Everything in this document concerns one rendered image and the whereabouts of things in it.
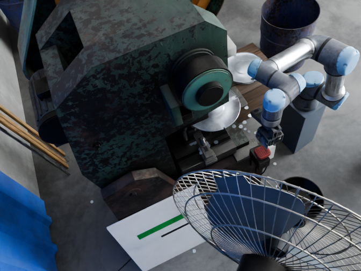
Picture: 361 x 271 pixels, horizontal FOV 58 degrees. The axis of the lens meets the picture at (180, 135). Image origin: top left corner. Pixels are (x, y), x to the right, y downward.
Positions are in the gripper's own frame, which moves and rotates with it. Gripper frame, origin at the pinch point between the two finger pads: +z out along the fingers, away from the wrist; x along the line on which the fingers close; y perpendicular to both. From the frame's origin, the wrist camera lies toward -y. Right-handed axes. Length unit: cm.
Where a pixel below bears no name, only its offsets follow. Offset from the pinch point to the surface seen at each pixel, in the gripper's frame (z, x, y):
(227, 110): 7.1, -4.1, -27.5
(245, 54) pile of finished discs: 48, 43, -92
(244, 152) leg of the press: 21.1, -4.5, -8.9
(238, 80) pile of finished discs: 48, 27, -73
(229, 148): 14.8, -11.4, -11.5
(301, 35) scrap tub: 44, 84, -85
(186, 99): -49, -31, -2
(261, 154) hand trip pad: 9.2, -1.0, 1.0
